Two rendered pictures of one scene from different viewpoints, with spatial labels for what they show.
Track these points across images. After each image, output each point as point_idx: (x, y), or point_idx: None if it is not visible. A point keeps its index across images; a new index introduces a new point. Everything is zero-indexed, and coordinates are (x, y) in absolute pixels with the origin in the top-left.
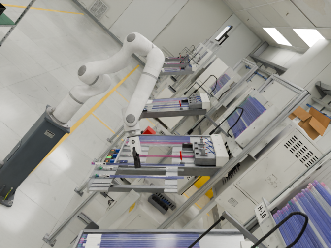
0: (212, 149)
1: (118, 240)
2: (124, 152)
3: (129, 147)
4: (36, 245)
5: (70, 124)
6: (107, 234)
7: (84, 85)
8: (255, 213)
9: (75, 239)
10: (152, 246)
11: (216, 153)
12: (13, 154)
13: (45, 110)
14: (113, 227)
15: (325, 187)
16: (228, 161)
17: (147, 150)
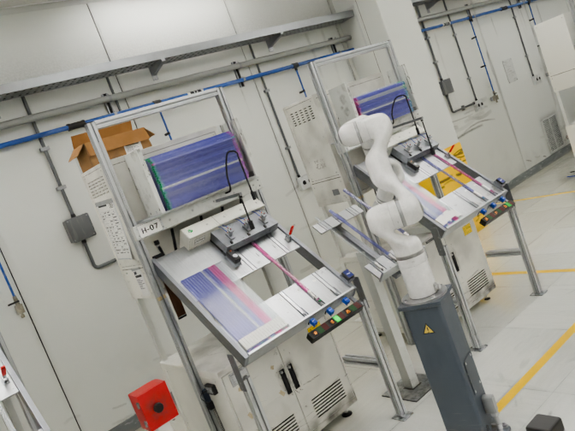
0: (237, 221)
1: (429, 208)
2: (309, 310)
3: (291, 318)
4: (425, 404)
5: (406, 296)
6: (432, 216)
7: (400, 238)
8: (352, 149)
9: (444, 246)
10: (413, 191)
11: (255, 208)
12: (475, 367)
13: (441, 309)
14: (332, 361)
15: (356, 97)
16: (260, 198)
17: (280, 293)
